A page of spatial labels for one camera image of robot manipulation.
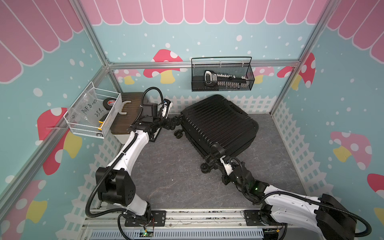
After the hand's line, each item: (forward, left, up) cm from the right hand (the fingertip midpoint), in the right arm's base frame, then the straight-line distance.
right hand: (219, 167), depth 83 cm
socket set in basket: (+42, -7, +27) cm, 51 cm away
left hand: (+22, +26, +16) cm, 38 cm away
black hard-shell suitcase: (+23, +1, +13) cm, 27 cm away
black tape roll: (+26, +59, +26) cm, 70 cm away
